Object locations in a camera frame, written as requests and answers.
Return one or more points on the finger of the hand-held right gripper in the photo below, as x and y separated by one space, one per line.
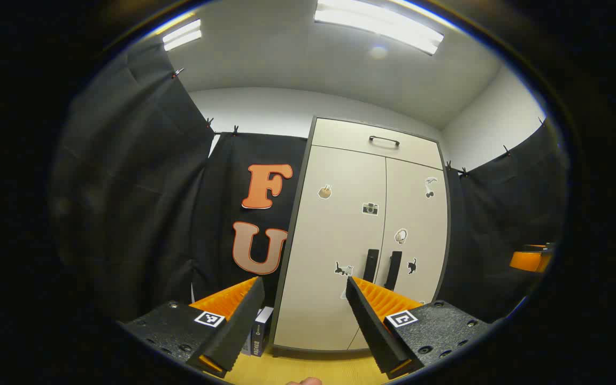
524 261

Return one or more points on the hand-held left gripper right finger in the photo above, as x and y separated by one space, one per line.
369 331

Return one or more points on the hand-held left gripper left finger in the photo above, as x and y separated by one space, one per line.
238 331

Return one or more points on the beige double-door shoe cabinet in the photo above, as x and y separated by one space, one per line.
313 351

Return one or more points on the camera-sticker beige shoe cabinet door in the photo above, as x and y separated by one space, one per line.
329 240

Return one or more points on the black-cat-sticker beige shoe cabinet door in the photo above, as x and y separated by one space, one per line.
417 219

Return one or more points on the beige cabinet drawer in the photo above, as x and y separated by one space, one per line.
340 136

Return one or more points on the pale blue cardboard box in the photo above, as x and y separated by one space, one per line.
247 345

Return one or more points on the dark blue cardboard box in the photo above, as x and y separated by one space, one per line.
260 337

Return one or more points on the black backdrop cloth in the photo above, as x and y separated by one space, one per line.
500 214
142 187

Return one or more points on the wide ceiling light panel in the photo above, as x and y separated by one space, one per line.
377 24

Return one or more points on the narrow ceiling light panel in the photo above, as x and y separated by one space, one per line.
182 35

